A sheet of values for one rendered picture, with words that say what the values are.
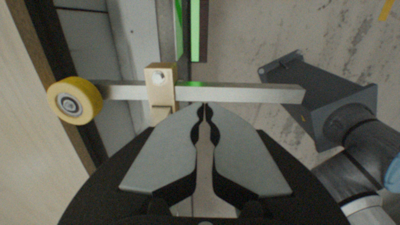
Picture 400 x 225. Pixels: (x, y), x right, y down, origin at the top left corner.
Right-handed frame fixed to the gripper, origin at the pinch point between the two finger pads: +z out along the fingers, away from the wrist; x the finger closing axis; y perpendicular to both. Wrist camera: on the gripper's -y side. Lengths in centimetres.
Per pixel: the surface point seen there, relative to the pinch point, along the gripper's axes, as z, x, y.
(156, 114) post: 12.2, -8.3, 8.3
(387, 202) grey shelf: 88, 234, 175
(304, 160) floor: 101, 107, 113
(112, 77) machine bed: 33.8, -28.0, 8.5
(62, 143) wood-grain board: 10.9, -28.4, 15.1
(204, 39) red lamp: 30.9, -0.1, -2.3
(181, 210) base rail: 31, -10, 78
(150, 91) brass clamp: 15.0, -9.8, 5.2
